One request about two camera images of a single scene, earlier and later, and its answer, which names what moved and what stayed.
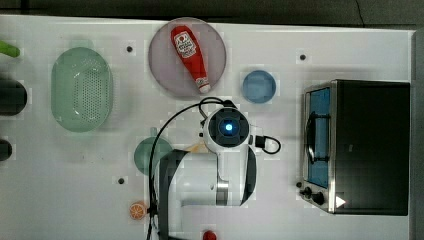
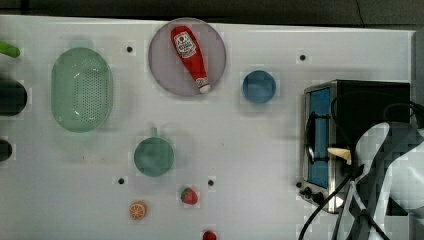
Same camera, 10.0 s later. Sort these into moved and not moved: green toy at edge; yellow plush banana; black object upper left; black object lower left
Moved: yellow plush banana
Not moved: black object upper left; black object lower left; green toy at edge
